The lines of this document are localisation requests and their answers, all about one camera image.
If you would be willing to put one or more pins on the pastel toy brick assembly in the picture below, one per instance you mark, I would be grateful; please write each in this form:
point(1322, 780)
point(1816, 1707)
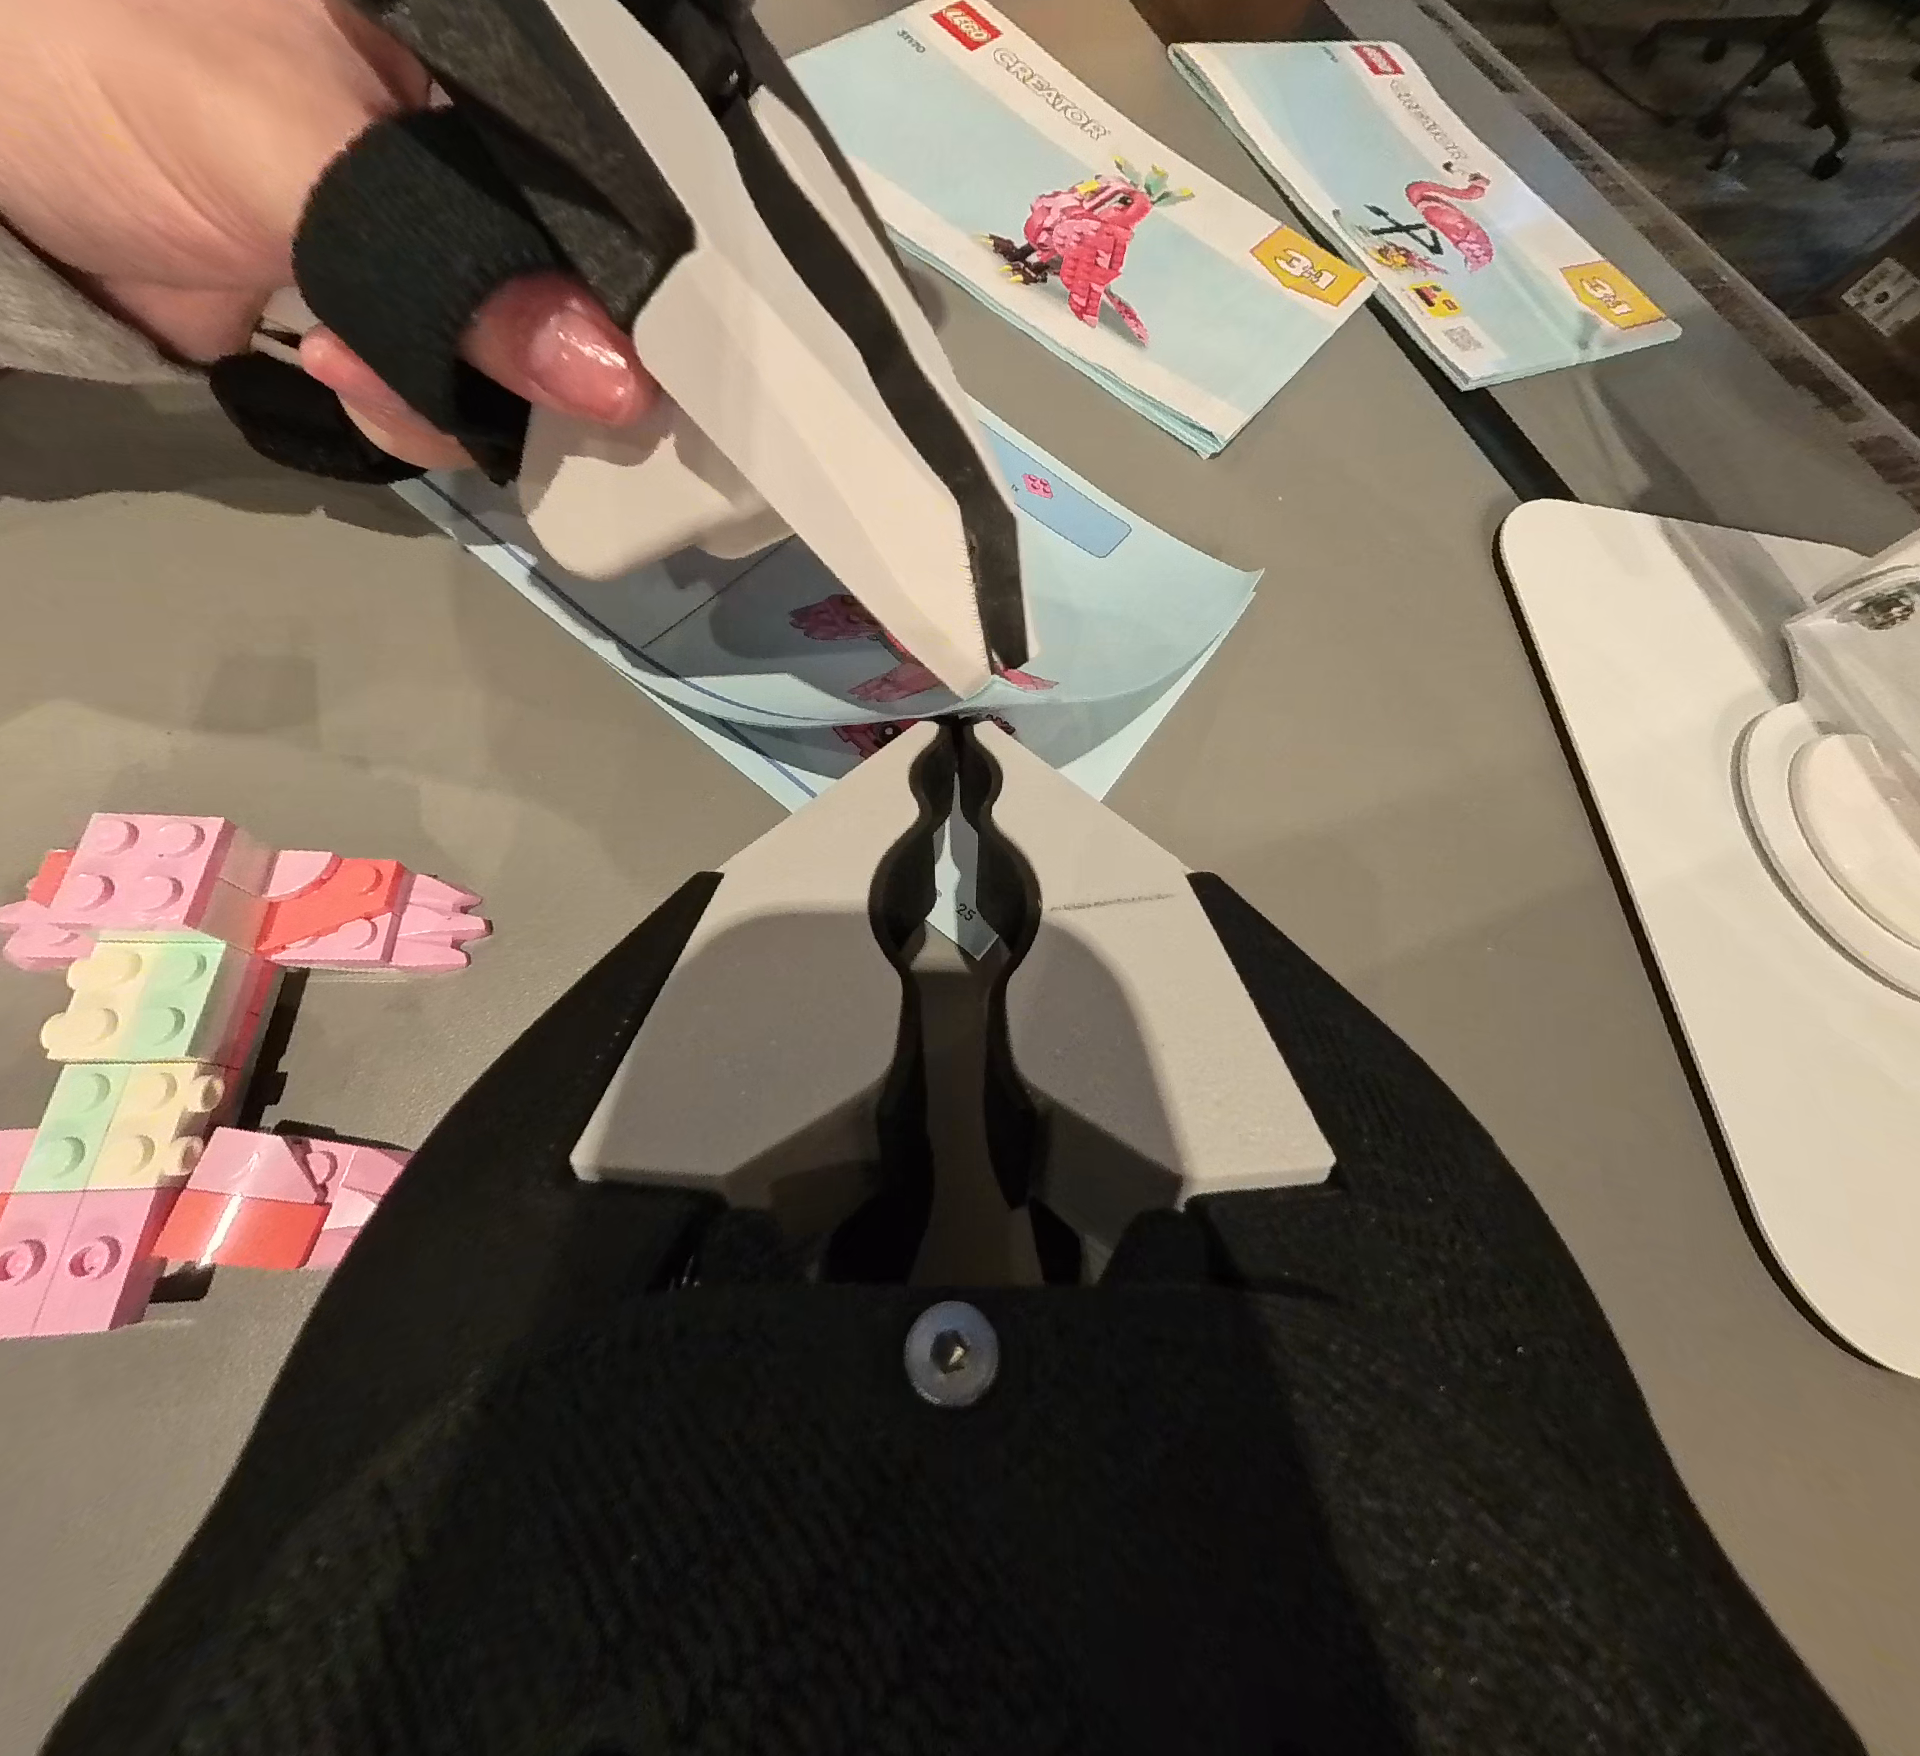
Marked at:
point(135, 1126)

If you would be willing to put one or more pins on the person's left hand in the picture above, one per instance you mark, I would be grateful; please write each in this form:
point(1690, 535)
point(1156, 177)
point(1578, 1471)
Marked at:
point(150, 106)

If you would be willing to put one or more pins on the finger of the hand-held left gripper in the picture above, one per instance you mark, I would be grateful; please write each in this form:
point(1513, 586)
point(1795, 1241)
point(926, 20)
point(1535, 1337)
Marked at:
point(750, 331)
point(885, 288)

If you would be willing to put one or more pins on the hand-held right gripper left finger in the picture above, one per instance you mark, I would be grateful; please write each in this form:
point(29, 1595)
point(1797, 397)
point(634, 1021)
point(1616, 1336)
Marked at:
point(734, 1021)

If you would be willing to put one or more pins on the wooden book stand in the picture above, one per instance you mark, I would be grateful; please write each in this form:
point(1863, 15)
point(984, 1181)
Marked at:
point(1620, 736)

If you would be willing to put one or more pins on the grey desk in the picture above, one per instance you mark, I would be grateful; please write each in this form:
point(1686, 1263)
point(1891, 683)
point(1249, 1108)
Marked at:
point(1350, 885)

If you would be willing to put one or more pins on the closed light blue instruction booklet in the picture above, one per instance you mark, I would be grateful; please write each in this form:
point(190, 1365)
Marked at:
point(1319, 135)
point(960, 135)

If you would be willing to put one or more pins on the black office chair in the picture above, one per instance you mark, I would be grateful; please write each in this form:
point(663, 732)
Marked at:
point(1800, 31)

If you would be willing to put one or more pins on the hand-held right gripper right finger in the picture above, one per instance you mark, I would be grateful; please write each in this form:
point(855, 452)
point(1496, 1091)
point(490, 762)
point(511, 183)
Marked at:
point(1170, 1037)

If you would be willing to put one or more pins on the small pink square brick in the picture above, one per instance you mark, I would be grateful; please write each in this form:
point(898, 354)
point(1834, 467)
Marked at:
point(144, 871)

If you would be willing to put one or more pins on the light blue instruction booklet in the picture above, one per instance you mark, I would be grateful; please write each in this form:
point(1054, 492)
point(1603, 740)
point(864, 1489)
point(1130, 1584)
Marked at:
point(960, 135)
point(1140, 646)
point(1319, 135)

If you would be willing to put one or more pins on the pink toy brick model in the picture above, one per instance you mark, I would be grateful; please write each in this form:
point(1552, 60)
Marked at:
point(344, 916)

